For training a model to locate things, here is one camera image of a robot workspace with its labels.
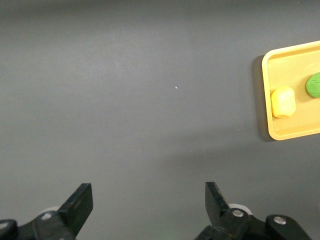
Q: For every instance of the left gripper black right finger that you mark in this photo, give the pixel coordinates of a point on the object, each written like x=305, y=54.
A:
x=220, y=215

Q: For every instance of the yellow potato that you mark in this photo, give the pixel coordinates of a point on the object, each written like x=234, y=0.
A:
x=283, y=102

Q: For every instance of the dark grey table mat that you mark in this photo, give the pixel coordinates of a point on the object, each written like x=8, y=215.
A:
x=125, y=100

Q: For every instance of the green apple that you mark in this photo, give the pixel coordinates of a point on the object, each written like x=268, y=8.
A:
x=314, y=85

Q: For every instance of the orange plastic tray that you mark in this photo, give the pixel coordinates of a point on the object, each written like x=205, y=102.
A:
x=300, y=120

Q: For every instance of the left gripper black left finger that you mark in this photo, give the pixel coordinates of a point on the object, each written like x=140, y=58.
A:
x=75, y=212

